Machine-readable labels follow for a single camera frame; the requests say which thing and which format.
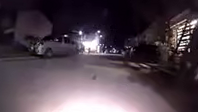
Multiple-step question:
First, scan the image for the grey asphalt road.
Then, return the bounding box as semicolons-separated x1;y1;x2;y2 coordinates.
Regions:
0;46;198;112

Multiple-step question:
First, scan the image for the white car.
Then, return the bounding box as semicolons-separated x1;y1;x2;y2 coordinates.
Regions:
29;33;81;61

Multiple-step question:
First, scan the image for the dark hedge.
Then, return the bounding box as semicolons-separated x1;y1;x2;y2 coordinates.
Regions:
124;41;166;66

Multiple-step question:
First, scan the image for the pale building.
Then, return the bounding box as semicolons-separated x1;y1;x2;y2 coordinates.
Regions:
12;8;55;50

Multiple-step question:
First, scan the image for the lit building with slats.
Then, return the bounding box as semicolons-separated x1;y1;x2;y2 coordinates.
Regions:
162;10;198;56

